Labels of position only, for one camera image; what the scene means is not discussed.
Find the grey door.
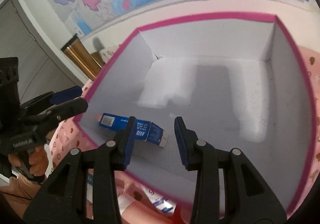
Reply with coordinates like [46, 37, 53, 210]
[1, 0, 84, 103]

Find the pink patterned cloth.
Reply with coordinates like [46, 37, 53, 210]
[58, 37, 316, 223]

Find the left hand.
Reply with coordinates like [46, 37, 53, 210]
[8, 146, 49, 176]

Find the pink cardboard box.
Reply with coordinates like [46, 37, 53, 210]
[75, 12, 317, 213]

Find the red plastic tool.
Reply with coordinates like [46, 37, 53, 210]
[171, 205, 184, 224]

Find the gold thermos cup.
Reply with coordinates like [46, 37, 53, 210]
[61, 34, 101, 81]

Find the black tracking camera left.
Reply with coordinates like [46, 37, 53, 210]
[1, 57, 21, 139]

